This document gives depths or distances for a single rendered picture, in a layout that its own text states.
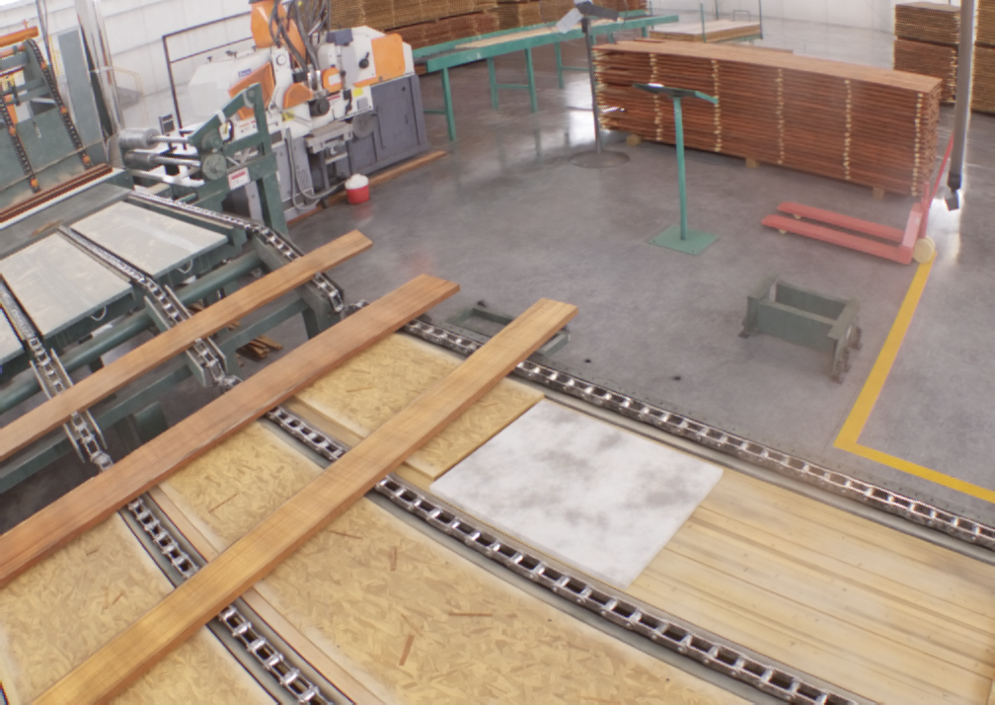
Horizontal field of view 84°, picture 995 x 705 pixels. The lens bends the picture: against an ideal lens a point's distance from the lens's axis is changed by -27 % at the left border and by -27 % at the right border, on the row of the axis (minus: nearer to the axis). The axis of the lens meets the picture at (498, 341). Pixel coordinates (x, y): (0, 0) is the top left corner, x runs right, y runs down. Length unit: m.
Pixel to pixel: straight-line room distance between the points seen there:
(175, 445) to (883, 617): 2.04
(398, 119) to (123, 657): 6.74
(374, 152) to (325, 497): 5.99
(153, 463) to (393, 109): 5.96
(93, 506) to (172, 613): 0.59
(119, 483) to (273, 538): 0.65
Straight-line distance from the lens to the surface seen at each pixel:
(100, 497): 2.24
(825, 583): 1.68
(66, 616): 2.00
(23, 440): 2.70
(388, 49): 7.37
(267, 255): 3.25
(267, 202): 5.38
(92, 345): 3.09
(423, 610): 1.61
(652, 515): 1.75
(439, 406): 2.11
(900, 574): 1.74
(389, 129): 7.68
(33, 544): 2.23
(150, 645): 1.72
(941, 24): 11.88
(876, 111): 6.58
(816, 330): 3.85
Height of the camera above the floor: 2.07
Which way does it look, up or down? 30 degrees down
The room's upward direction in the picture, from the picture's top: 7 degrees counter-clockwise
